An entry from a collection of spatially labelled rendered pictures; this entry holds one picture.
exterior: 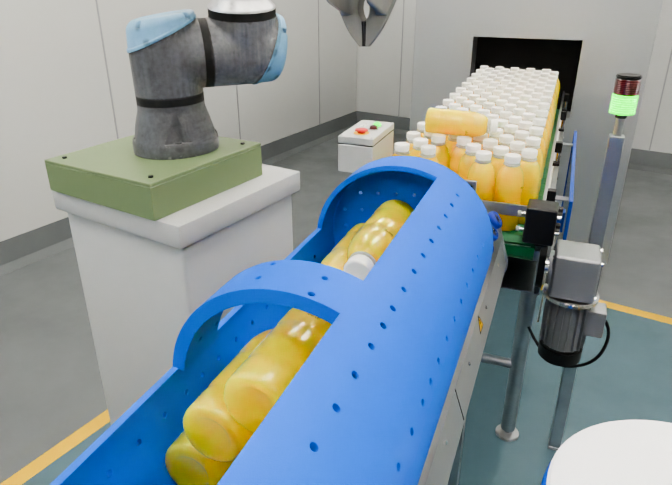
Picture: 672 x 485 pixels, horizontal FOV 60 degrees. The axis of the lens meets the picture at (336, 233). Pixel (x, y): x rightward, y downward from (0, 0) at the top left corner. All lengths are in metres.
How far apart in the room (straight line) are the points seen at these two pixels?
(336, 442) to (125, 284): 0.73
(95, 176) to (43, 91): 2.66
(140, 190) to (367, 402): 0.57
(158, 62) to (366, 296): 0.60
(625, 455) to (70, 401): 2.13
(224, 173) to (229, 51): 0.20
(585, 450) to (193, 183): 0.68
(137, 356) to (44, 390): 1.46
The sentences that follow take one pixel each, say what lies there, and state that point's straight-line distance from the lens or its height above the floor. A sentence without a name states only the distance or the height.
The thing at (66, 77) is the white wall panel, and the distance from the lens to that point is 3.75.
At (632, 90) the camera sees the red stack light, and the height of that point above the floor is 1.23.
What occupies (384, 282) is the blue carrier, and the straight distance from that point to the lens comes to 0.60.
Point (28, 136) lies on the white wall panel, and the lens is 3.65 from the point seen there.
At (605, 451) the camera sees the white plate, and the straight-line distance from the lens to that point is 0.72.
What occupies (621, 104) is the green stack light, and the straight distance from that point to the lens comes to 1.71.
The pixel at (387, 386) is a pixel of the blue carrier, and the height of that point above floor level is 1.18.
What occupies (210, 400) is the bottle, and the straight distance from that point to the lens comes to 0.59.
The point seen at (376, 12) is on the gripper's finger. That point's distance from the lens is 0.55.
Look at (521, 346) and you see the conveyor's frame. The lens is 2.02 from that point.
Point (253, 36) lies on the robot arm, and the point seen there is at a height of 1.40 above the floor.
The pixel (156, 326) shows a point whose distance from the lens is 1.10.
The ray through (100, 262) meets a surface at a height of 1.02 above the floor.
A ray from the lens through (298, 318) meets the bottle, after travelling 0.61.
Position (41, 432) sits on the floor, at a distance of 2.44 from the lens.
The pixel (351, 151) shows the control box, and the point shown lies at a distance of 1.58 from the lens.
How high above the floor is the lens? 1.50
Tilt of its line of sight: 24 degrees down
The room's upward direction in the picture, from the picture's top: straight up
